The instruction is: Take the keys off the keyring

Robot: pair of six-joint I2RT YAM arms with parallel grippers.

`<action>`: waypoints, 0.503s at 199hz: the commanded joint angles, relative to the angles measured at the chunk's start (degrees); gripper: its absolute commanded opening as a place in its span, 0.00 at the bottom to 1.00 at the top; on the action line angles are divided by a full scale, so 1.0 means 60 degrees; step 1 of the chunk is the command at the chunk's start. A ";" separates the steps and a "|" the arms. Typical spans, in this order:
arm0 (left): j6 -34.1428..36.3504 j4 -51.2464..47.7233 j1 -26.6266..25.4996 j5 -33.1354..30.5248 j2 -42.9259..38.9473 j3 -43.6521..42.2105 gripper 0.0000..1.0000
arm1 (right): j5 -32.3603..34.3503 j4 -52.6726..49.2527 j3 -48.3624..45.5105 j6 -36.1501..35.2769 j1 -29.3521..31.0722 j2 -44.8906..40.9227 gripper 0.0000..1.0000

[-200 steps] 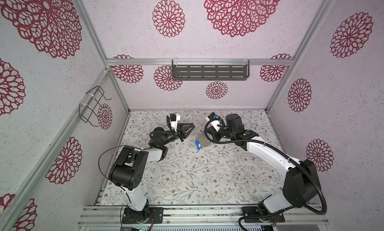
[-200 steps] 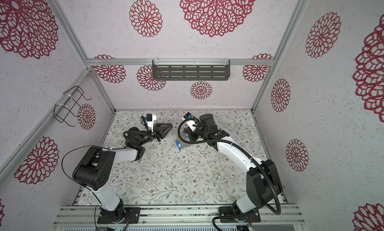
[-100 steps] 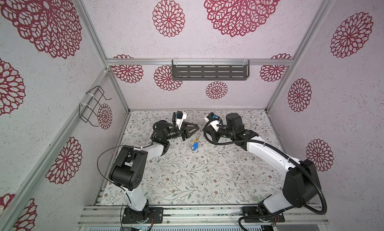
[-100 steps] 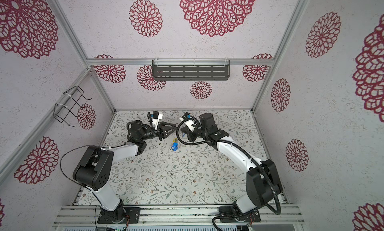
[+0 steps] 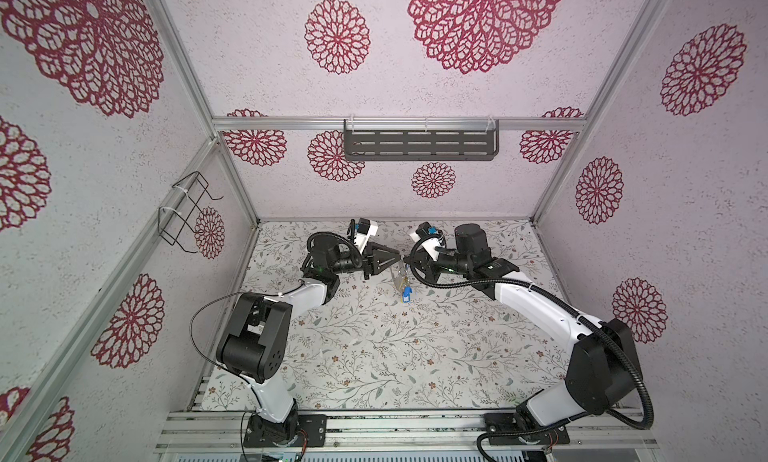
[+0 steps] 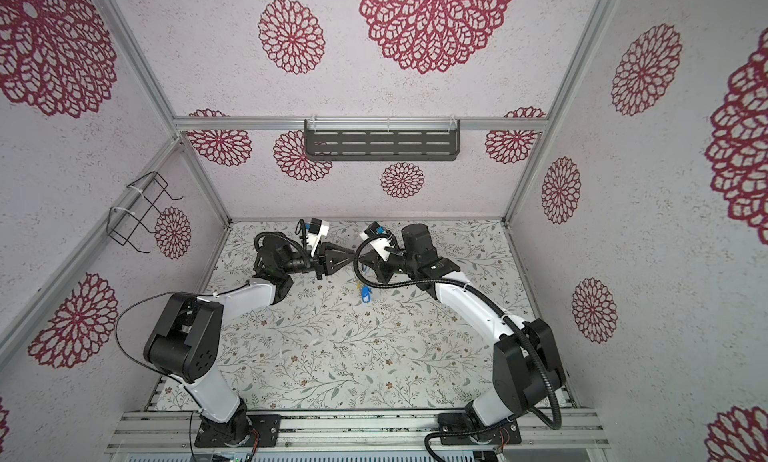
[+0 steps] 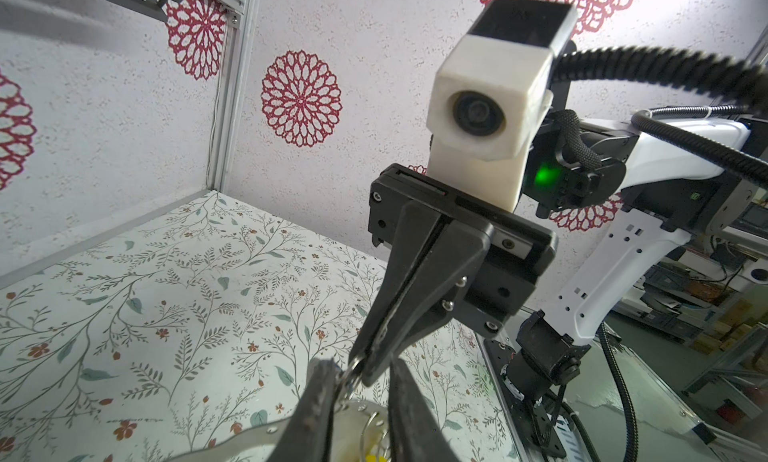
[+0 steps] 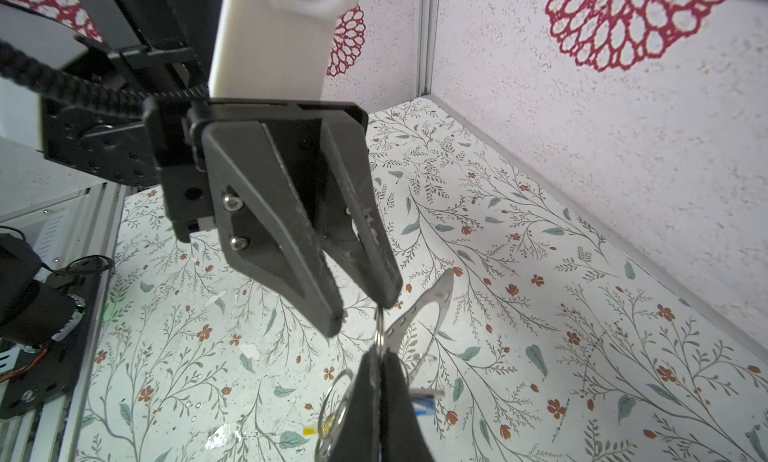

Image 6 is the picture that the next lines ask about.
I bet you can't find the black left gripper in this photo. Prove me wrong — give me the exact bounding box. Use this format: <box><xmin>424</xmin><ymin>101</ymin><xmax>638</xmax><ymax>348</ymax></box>
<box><xmin>283</xmin><ymin>242</ymin><xmax>355</xmax><ymax>280</ymax></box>

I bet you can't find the keyring bunch with blue tags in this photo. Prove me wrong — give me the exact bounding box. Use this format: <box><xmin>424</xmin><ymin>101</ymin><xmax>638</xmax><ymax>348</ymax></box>
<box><xmin>357</xmin><ymin>282</ymin><xmax>373</xmax><ymax>304</ymax></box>

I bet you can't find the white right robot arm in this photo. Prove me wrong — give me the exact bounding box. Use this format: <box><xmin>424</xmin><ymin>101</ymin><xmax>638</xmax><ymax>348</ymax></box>
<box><xmin>353</xmin><ymin>223</ymin><xmax>565</xmax><ymax>444</ymax></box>

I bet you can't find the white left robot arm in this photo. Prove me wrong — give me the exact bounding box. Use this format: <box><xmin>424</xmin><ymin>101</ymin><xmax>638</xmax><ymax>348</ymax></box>
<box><xmin>143</xmin><ymin>224</ymin><xmax>354</xmax><ymax>448</ymax></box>

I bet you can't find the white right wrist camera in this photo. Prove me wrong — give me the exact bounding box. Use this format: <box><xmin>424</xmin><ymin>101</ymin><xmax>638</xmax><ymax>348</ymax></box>
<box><xmin>360</xmin><ymin>222</ymin><xmax>400</xmax><ymax>261</ymax></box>

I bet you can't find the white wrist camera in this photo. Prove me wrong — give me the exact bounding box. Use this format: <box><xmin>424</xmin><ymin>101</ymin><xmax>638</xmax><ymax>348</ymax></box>
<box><xmin>305</xmin><ymin>218</ymin><xmax>330</xmax><ymax>256</ymax></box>
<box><xmin>360</xmin><ymin>222</ymin><xmax>400</xmax><ymax>261</ymax></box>

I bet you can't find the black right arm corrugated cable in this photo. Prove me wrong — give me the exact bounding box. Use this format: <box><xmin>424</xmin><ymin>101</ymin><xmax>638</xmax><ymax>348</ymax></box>
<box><xmin>352</xmin><ymin>232</ymin><xmax>564</xmax><ymax>432</ymax></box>

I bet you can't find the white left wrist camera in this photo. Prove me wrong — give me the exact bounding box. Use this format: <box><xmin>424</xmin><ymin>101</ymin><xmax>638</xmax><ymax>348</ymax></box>
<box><xmin>305</xmin><ymin>218</ymin><xmax>330</xmax><ymax>256</ymax></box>

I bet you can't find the grey slotted wall shelf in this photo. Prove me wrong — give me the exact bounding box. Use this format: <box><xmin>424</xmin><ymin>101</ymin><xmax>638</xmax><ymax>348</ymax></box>
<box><xmin>303</xmin><ymin>119</ymin><xmax>461</xmax><ymax>162</ymax></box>

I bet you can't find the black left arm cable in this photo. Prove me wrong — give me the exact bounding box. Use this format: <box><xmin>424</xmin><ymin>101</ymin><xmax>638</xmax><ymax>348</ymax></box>
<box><xmin>113</xmin><ymin>291</ymin><xmax>181</xmax><ymax>379</ymax></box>

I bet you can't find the black wire wall rack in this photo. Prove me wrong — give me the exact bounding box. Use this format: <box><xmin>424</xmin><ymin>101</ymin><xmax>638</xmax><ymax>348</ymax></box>
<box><xmin>105</xmin><ymin>171</ymin><xmax>183</xmax><ymax>254</ymax></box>

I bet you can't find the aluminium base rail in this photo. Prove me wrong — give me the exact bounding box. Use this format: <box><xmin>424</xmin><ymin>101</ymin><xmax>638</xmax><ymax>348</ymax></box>
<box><xmin>102</xmin><ymin>408</ymin><xmax>610</xmax><ymax>461</ymax></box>

